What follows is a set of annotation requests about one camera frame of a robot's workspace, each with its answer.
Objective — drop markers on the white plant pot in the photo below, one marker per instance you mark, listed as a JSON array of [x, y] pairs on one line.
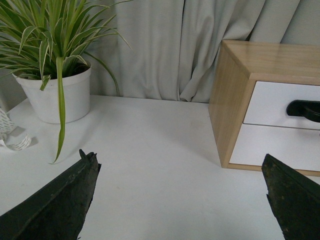
[[76, 89]]

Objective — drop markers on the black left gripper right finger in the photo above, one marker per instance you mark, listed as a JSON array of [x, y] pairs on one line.
[[294, 200]]

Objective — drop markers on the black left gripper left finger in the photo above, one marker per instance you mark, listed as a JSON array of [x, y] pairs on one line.
[[58, 210]]

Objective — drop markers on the green spider plant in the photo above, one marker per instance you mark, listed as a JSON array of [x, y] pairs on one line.
[[50, 39]]

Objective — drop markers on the white perforated tape strip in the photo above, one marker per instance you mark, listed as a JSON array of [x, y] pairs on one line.
[[12, 137]]

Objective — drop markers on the black drawer handle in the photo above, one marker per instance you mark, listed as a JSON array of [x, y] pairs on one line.
[[309, 109]]

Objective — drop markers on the wooden drawer cabinet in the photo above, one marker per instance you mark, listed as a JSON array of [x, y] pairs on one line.
[[240, 65]]

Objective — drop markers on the grey curtain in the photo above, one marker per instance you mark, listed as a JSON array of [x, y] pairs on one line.
[[168, 49]]

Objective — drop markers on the white drawer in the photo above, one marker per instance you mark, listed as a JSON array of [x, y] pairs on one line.
[[297, 148], [269, 102]]

